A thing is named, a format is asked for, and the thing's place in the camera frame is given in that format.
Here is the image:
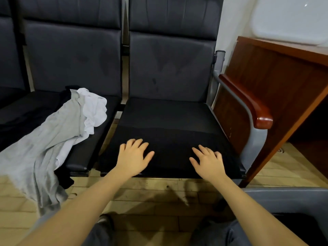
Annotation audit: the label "person's right hand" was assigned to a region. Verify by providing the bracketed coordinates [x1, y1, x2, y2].
[189, 144, 228, 185]

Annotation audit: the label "person's left hand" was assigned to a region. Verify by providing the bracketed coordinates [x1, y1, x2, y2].
[113, 138, 156, 179]

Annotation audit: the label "black garment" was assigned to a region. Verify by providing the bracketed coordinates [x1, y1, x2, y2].
[96, 125, 243, 179]

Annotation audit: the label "pile of clothes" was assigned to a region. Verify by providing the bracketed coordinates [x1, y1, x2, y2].
[0, 85, 109, 216]

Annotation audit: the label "grey plastic storage bin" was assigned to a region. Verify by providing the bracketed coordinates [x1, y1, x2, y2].
[242, 186, 328, 246]

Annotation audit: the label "person's right forearm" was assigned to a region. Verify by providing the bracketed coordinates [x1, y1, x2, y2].
[211, 177, 308, 246]

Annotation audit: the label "person's left forearm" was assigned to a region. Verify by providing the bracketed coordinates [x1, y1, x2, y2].
[18, 170, 135, 246]

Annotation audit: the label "person's blue jeans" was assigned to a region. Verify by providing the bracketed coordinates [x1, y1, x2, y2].
[31, 211, 253, 246]

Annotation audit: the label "brown wooden bench armrest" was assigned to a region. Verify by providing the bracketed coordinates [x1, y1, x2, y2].
[218, 72, 275, 131]

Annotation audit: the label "black leather bench seat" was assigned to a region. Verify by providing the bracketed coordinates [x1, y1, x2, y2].
[19, 0, 124, 178]
[96, 0, 248, 181]
[0, 0, 29, 109]

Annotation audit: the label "brown wooden desk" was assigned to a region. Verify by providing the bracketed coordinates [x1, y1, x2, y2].
[212, 36, 328, 185]

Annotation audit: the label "white plastic tray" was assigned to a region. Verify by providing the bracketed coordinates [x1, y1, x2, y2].
[249, 0, 328, 47]

